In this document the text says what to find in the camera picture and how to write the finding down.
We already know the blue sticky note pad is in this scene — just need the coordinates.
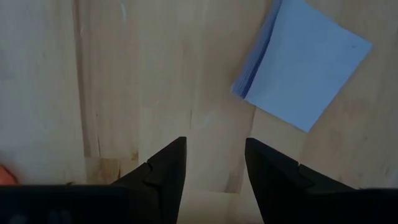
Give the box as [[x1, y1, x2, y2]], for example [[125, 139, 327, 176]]
[[231, 0, 374, 134]]

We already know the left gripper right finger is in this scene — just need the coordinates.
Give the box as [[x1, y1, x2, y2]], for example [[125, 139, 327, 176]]
[[245, 138, 355, 224]]

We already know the small orange cap eraser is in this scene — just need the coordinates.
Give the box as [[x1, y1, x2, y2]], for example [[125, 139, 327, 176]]
[[0, 164, 19, 186]]

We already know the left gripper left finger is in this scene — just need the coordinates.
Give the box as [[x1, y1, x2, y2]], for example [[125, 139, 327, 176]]
[[112, 136, 187, 224]]

